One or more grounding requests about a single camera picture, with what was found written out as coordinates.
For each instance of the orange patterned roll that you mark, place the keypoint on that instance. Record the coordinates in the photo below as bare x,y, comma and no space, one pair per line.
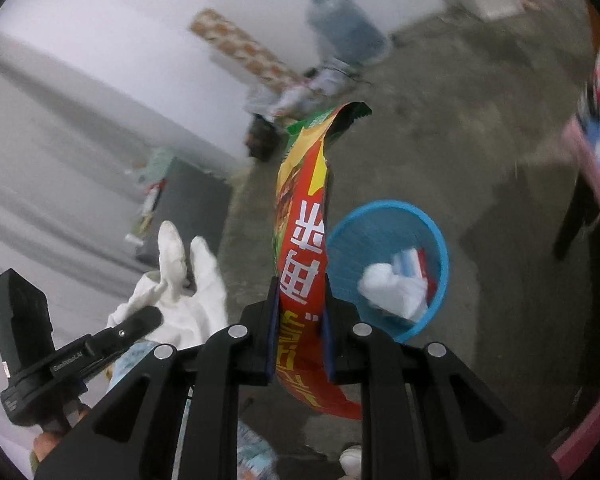
245,45

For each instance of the light sneaker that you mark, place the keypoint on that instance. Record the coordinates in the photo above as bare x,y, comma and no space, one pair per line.
351,460

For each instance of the clear plastic packet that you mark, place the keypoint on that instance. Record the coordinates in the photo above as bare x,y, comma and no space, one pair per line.
415,260

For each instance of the red snack bag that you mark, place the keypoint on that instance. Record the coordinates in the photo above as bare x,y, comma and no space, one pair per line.
300,260

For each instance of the blue water jug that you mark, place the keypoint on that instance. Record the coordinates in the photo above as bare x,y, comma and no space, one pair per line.
345,25

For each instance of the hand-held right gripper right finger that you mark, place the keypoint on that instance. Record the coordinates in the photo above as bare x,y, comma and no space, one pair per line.
327,345

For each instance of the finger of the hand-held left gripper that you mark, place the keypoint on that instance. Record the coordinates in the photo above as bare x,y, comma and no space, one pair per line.
125,330

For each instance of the white tissue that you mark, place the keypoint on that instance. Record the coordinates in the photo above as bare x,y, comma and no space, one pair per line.
390,290

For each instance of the pink stool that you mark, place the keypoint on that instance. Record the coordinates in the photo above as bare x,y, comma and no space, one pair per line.
587,170

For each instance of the clutter on cabinet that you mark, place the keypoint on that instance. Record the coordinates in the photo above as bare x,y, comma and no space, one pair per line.
147,195

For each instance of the black box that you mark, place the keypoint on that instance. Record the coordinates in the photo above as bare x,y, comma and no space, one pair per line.
262,137

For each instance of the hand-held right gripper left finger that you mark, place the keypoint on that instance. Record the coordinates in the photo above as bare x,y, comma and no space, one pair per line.
273,320

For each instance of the grey cabinet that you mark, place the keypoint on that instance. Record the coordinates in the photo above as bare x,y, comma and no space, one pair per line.
195,210

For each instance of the person's left hand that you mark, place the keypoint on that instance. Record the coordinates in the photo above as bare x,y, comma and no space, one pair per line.
50,447

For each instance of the blue mesh wastebasket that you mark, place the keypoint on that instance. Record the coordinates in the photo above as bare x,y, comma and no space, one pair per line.
370,240

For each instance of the pile of papers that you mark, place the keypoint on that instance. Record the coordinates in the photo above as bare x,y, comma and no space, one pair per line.
305,87

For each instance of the white glove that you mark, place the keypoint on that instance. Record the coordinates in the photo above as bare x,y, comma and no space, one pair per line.
190,305

